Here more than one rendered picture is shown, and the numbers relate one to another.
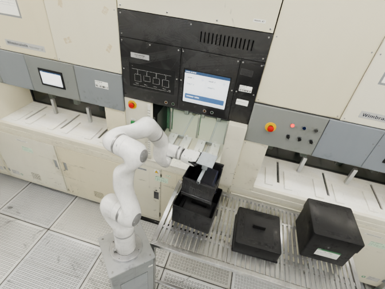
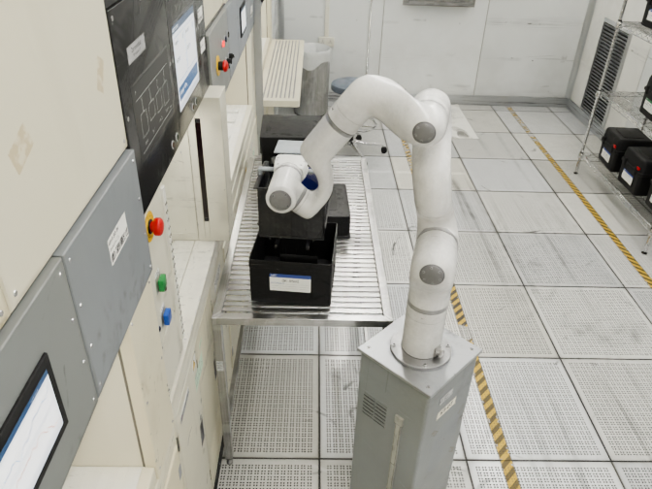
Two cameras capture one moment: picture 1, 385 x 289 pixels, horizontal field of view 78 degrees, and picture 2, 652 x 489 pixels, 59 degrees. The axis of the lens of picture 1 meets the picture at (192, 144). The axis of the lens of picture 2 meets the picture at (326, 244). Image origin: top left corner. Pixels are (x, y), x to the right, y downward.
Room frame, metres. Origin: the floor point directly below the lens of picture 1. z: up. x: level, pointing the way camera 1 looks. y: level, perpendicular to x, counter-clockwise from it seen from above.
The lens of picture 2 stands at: (1.37, 1.59, 2.00)
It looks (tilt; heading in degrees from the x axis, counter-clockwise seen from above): 33 degrees down; 257
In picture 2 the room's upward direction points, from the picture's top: 2 degrees clockwise
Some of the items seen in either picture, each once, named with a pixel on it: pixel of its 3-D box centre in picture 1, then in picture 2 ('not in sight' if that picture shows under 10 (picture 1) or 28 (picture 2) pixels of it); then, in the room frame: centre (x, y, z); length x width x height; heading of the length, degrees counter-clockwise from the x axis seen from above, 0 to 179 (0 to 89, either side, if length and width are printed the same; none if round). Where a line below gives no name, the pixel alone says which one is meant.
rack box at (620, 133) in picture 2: not in sight; (624, 149); (-1.69, -1.93, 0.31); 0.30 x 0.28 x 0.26; 77
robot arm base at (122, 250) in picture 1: (125, 238); (423, 325); (0.77, 0.33, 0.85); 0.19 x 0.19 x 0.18
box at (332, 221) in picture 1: (325, 231); (292, 150); (0.98, -0.94, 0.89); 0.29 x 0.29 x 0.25; 81
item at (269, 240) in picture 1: (257, 231); (313, 206); (0.96, -0.50, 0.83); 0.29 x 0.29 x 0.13; 81
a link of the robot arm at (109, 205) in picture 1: (117, 214); (432, 275); (0.79, 0.36, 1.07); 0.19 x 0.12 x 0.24; 65
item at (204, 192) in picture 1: (203, 177); (295, 192); (1.10, -0.09, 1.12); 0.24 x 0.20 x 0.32; 164
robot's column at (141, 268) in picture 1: (129, 275); (407, 430); (0.77, 0.33, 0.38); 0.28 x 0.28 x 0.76; 34
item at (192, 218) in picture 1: (197, 204); (295, 260); (1.10, -0.09, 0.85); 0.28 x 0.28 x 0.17; 74
